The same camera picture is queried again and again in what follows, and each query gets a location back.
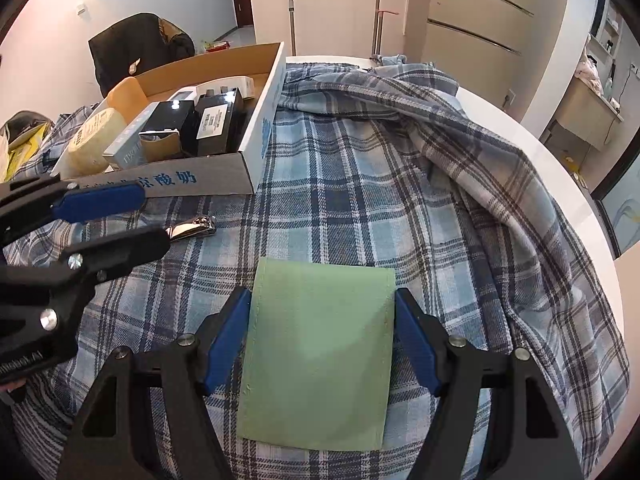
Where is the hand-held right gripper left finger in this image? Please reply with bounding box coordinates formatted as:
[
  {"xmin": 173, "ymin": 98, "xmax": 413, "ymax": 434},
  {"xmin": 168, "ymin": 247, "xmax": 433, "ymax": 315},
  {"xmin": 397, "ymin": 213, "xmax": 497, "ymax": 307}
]
[{"xmin": 55, "ymin": 287, "xmax": 253, "ymax": 480}]

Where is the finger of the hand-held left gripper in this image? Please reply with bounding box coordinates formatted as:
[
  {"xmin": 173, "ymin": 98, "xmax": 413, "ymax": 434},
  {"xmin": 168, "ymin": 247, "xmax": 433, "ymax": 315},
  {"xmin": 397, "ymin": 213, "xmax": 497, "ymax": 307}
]
[
  {"xmin": 0, "ymin": 228, "xmax": 171, "ymax": 348},
  {"xmin": 0, "ymin": 175, "xmax": 146, "ymax": 248}
]

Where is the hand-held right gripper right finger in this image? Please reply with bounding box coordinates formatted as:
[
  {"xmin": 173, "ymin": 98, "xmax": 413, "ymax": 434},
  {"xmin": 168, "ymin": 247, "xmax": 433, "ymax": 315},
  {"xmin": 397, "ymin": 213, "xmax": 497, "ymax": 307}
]
[{"xmin": 394, "ymin": 287, "xmax": 586, "ymax": 480}]

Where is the pale blue printed carton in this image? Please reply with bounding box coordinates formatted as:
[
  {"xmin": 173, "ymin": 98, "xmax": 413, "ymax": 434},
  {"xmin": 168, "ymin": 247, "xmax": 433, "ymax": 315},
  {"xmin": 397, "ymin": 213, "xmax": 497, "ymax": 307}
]
[{"xmin": 102, "ymin": 105, "xmax": 161, "ymax": 171}]

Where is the round cream container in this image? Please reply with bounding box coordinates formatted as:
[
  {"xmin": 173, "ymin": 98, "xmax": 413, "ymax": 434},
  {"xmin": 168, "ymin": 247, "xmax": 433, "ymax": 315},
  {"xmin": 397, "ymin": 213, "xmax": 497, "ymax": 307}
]
[{"xmin": 52, "ymin": 107, "xmax": 126, "ymax": 176}]

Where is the silver nail clipper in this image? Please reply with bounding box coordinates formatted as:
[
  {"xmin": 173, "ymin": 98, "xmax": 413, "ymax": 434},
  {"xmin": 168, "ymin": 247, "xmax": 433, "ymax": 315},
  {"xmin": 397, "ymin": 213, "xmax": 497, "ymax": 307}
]
[{"xmin": 165, "ymin": 215, "xmax": 217, "ymax": 241}]

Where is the green card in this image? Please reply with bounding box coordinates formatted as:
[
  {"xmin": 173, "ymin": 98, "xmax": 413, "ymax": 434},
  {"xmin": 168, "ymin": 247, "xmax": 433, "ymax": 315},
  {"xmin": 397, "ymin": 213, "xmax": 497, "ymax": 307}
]
[{"xmin": 236, "ymin": 256, "xmax": 397, "ymax": 453}]

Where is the cardboard box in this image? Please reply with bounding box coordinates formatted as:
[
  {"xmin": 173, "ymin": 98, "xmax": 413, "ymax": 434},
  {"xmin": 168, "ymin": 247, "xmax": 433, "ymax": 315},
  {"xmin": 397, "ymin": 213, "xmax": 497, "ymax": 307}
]
[{"xmin": 50, "ymin": 41, "xmax": 287, "ymax": 200}]

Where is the black frame box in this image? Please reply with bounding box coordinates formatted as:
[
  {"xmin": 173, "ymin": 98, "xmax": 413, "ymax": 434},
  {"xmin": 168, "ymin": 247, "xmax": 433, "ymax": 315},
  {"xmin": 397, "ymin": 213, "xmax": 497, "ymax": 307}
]
[{"xmin": 139, "ymin": 101, "xmax": 198, "ymax": 158}]

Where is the black box with white label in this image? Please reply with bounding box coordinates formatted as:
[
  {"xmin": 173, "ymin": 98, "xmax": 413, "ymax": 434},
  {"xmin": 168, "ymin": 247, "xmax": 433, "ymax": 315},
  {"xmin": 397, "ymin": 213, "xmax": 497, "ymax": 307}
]
[{"xmin": 194, "ymin": 87, "xmax": 246, "ymax": 157}]

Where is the long white box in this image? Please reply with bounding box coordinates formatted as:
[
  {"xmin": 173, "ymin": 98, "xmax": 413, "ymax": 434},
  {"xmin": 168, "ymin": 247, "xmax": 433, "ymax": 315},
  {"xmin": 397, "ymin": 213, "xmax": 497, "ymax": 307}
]
[{"xmin": 196, "ymin": 75, "xmax": 254, "ymax": 100}]

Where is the yellow folder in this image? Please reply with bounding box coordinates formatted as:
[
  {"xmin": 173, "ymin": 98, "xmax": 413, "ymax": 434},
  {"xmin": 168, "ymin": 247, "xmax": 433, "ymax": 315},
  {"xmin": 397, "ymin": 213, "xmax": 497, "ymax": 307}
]
[{"xmin": 0, "ymin": 127, "xmax": 46, "ymax": 181}]

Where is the black jacket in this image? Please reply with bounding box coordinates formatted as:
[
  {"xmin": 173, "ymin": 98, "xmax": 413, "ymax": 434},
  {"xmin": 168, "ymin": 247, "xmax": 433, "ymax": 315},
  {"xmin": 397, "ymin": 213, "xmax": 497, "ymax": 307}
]
[{"xmin": 88, "ymin": 12, "xmax": 196, "ymax": 98}]

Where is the blue plaid cloth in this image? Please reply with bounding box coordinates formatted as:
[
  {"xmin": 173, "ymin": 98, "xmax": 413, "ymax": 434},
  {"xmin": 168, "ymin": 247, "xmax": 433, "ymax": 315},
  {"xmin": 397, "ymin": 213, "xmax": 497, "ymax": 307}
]
[{"xmin": 10, "ymin": 55, "xmax": 631, "ymax": 480}]

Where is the brown patterned cloth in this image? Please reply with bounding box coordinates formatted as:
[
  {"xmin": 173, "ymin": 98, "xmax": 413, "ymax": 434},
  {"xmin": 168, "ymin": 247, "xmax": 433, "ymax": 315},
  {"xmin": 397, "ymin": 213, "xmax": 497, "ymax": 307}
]
[{"xmin": 157, "ymin": 17, "xmax": 196, "ymax": 58}]

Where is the black framed glass door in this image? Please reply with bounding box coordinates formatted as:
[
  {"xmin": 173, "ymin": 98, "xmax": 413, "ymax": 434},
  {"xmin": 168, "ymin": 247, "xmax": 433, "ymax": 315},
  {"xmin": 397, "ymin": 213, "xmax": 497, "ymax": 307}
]
[{"xmin": 592, "ymin": 125, "xmax": 640, "ymax": 261}]

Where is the beige vanity cabinet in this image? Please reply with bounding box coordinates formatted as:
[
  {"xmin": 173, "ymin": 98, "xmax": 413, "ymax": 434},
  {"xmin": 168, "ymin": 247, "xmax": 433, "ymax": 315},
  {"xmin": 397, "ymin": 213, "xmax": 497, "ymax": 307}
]
[{"xmin": 555, "ymin": 77, "xmax": 623, "ymax": 151}]

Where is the pink cloth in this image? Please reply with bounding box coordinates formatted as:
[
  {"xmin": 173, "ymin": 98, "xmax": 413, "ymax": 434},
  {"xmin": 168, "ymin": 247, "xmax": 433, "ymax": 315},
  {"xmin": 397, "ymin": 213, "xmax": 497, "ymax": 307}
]
[{"xmin": 575, "ymin": 45, "xmax": 603, "ymax": 96}]

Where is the red broom and dustpan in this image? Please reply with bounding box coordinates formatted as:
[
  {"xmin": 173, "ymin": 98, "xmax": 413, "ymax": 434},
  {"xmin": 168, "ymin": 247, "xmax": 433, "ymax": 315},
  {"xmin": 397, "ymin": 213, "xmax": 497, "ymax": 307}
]
[{"xmin": 370, "ymin": 0, "xmax": 401, "ymax": 58}]

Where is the beige refrigerator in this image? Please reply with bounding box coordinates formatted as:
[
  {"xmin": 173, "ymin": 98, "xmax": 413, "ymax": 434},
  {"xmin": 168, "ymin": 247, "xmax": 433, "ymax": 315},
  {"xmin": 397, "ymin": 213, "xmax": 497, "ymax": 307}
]
[{"xmin": 422, "ymin": 0, "xmax": 573, "ymax": 91}]

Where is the mop with metal handle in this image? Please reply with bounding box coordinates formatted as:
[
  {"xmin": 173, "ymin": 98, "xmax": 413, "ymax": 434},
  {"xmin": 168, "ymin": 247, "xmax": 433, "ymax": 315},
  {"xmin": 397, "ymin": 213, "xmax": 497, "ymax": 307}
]
[{"xmin": 285, "ymin": 0, "xmax": 297, "ymax": 56}]

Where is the wall niche shelf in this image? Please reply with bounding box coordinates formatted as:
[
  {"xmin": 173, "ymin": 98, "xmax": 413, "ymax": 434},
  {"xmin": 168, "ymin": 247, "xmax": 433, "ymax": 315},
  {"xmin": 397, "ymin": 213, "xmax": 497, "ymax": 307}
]
[{"xmin": 595, "ymin": 0, "xmax": 623, "ymax": 56}]

